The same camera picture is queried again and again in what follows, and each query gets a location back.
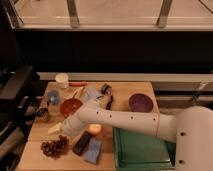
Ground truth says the light blue cloth packet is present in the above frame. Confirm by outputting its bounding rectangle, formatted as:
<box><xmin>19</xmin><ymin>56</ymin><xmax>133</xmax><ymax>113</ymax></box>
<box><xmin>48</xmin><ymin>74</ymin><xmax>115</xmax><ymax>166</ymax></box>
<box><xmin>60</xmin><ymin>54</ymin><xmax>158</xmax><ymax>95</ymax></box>
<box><xmin>81</xmin><ymin>86</ymin><xmax>102</xmax><ymax>102</ymax></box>

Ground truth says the white cup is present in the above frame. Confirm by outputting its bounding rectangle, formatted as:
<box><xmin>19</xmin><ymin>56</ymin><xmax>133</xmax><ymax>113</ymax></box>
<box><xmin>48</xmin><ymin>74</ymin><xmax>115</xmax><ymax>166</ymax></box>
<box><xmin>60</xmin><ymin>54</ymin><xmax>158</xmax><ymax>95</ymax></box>
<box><xmin>55</xmin><ymin>73</ymin><xmax>69</xmax><ymax>89</ymax></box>

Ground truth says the black rectangular block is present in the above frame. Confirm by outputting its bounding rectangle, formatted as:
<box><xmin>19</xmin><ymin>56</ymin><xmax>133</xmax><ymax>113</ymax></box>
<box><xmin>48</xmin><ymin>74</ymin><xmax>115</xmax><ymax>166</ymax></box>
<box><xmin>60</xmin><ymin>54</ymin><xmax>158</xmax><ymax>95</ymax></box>
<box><xmin>72</xmin><ymin>131</ymin><xmax>92</xmax><ymax>155</ymax></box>

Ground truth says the red bowl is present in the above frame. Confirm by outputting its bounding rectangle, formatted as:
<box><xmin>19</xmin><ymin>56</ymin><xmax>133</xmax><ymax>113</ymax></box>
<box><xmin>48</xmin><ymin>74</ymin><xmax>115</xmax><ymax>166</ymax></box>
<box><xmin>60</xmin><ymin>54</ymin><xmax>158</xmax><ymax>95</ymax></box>
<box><xmin>60</xmin><ymin>98</ymin><xmax>83</xmax><ymax>118</ymax></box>

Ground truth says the black handled brush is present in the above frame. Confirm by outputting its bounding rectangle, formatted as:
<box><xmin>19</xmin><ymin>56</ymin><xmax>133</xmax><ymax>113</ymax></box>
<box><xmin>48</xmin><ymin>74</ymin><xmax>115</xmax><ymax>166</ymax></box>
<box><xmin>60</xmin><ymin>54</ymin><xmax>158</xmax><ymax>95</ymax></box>
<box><xmin>101</xmin><ymin>84</ymin><xmax>114</xmax><ymax>110</ymax></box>

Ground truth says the black chair at left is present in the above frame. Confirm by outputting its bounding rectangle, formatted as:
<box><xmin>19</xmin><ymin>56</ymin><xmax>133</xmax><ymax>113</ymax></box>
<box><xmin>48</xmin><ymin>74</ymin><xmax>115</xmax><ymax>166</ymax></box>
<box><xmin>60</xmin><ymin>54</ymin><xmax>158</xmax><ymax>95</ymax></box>
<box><xmin>0</xmin><ymin>66</ymin><xmax>39</xmax><ymax>171</ymax></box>

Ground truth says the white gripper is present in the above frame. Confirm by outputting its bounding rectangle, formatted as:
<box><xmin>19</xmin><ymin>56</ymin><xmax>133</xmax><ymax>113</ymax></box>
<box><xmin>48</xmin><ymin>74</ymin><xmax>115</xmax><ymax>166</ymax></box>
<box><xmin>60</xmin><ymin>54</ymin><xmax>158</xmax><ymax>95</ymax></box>
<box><xmin>48</xmin><ymin>114</ymin><xmax>87</xmax><ymax>138</ymax></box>

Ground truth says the small dark metal cup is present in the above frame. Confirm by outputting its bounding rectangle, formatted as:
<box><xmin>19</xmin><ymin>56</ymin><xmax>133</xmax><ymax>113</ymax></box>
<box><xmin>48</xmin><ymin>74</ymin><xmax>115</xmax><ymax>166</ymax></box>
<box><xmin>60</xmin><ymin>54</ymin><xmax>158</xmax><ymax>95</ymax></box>
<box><xmin>36</xmin><ymin>108</ymin><xmax>50</xmax><ymax>122</ymax></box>

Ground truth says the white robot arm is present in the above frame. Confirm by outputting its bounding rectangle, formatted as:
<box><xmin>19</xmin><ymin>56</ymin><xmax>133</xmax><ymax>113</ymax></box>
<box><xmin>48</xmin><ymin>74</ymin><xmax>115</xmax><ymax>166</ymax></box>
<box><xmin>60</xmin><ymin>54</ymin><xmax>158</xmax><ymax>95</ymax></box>
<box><xmin>48</xmin><ymin>100</ymin><xmax>213</xmax><ymax>171</ymax></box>

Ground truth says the red marker pen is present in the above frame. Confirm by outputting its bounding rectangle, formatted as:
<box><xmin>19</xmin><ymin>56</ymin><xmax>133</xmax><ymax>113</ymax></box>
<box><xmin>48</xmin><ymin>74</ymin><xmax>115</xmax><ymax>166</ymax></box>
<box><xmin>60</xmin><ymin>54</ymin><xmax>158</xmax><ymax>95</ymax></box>
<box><xmin>69</xmin><ymin>82</ymin><xmax>87</xmax><ymax>87</ymax></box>

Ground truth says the orange fruit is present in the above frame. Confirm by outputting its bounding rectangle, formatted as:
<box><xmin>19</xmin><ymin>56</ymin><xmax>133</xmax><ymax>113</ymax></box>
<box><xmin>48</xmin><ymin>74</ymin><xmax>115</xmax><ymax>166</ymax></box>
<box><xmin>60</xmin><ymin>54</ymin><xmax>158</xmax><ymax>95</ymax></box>
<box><xmin>88</xmin><ymin>124</ymin><xmax>102</xmax><ymax>136</ymax></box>

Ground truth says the blue sponge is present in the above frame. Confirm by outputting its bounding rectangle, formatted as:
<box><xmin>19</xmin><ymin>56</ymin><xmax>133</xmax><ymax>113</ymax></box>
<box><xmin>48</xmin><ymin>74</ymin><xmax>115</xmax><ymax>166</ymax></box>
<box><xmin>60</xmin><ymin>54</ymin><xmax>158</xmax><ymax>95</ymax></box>
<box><xmin>84</xmin><ymin>138</ymin><xmax>102</xmax><ymax>164</ymax></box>

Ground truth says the dark red grape bunch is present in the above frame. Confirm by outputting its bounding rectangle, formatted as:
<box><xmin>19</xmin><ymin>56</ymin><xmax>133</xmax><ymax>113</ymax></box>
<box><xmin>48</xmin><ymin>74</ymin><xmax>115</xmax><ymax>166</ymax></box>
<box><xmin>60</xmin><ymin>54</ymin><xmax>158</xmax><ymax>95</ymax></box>
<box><xmin>40</xmin><ymin>135</ymin><xmax>69</xmax><ymax>158</ymax></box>

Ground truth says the blue lidded small jar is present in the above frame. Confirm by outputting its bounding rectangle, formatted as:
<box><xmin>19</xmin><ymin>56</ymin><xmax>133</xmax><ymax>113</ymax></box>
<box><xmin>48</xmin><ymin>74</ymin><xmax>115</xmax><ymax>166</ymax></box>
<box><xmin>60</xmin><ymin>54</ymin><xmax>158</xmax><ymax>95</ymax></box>
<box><xmin>47</xmin><ymin>90</ymin><xmax>60</xmax><ymax>105</ymax></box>

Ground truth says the purple bowl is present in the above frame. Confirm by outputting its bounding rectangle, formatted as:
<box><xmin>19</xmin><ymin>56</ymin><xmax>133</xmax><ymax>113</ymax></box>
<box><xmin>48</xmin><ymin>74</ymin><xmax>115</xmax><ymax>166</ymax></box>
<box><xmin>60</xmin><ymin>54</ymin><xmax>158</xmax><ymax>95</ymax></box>
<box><xmin>129</xmin><ymin>93</ymin><xmax>154</xmax><ymax>112</ymax></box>

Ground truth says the green plastic tray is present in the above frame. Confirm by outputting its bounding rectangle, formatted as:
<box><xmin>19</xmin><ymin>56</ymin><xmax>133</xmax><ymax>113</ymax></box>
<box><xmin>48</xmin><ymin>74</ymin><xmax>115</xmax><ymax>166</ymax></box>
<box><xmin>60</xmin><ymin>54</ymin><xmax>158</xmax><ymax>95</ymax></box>
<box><xmin>113</xmin><ymin>128</ymin><xmax>176</xmax><ymax>171</ymax></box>

